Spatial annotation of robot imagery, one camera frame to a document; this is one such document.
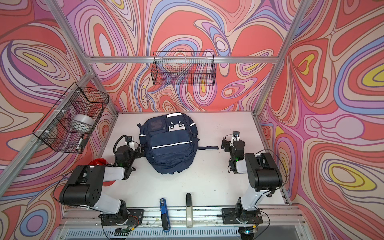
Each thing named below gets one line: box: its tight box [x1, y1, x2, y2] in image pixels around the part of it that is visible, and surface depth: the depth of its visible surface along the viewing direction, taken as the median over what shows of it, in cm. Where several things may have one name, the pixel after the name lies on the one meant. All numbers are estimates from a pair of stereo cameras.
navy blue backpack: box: [137, 112, 219, 175], surface depth 92 cm
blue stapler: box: [159, 198, 171, 233], surface depth 74 cm
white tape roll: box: [72, 114, 95, 126], surface depth 75 cm
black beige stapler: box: [186, 193, 193, 228], surface depth 75 cm
